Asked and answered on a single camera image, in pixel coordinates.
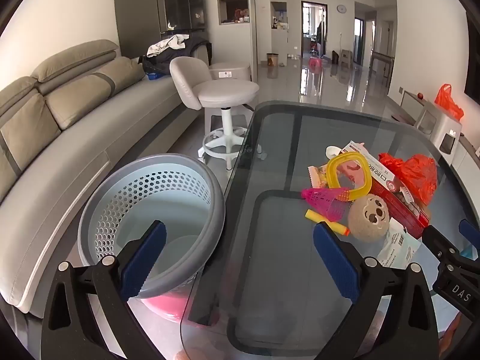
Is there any beige grey sofa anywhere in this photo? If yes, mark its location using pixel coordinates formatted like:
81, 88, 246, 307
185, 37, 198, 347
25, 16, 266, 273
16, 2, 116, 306
0, 38, 211, 319

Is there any red crumpled plastic bag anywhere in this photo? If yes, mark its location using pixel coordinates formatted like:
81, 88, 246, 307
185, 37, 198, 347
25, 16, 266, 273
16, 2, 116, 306
378, 152, 439, 207

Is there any pink plastic shuttlecock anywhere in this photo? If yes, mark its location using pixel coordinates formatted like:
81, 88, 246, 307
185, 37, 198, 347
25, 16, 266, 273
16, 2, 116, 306
301, 187, 351, 221

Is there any beige ball with face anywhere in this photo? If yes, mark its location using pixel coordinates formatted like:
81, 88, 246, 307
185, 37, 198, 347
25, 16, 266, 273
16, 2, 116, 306
347, 194, 392, 243

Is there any beige round ottoman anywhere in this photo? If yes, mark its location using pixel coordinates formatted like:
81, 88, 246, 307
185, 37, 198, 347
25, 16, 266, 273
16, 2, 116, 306
208, 62, 253, 82

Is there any white red long box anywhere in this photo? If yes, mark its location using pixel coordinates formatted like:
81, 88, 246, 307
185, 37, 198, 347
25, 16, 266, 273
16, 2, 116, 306
339, 140, 413, 199

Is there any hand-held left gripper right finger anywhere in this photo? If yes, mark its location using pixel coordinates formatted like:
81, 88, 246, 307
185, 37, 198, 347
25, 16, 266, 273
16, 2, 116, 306
313, 221, 439, 360

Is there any yellow plastic ring frame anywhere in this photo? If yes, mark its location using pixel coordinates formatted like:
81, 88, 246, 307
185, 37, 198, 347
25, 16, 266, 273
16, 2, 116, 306
325, 153, 373, 200

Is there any yellow foam dart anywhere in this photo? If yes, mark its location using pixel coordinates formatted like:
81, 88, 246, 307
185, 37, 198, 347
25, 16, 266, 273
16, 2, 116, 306
305, 209, 350, 237

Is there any beige swivel stool chair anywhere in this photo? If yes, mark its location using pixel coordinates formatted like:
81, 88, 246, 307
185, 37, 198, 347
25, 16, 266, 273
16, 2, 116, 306
169, 57, 269, 166

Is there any red flat box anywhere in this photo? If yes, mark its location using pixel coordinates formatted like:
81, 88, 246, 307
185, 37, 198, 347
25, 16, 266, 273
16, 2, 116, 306
369, 185, 430, 239

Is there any white grey countertop appliance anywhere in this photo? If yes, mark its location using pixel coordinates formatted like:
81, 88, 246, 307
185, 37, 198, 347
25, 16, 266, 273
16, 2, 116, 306
414, 99, 464, 154

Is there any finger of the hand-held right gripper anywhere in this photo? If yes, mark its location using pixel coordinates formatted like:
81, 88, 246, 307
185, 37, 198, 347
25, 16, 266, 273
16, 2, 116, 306
421, 224, 464, 271
458, 218, 480, 261

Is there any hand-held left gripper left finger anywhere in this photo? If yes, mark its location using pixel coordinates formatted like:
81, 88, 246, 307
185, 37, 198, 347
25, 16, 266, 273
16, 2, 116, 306
40, 219, 167, 360

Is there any pile of clothes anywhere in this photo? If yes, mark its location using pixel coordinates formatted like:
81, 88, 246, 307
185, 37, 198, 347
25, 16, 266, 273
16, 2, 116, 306
139, 37, 211, 77

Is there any brown plastic chair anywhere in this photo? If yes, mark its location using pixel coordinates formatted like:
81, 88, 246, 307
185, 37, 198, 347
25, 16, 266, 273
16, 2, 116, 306
332, 49, 352, 69

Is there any low media cabinet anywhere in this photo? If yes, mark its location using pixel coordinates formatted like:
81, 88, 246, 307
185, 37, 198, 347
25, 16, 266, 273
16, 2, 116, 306
388, 86, 480, 196

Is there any printed snack wrapper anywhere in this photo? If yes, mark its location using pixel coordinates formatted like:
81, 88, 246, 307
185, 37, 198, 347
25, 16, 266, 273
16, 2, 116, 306
307, 164, 340, 189

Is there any orange plastic bag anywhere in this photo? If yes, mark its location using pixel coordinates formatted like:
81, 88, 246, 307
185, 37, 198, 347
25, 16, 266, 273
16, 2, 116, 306
435, 83, 465, 121

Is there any dark glass cabinet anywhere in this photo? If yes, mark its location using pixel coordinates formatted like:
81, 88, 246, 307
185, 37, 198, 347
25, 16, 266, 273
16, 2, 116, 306
113, 0, 208, 59

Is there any grey perforated waste basket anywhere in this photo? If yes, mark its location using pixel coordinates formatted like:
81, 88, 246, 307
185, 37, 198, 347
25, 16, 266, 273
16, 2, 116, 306
77, 153, 226, 301

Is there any white crumpled cloth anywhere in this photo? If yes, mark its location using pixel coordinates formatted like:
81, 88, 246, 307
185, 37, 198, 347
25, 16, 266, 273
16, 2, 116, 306
147, 34, 190, 58

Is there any white paper packet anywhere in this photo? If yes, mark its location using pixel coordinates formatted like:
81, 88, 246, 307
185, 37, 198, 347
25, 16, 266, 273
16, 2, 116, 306
377, 219, 422, 269

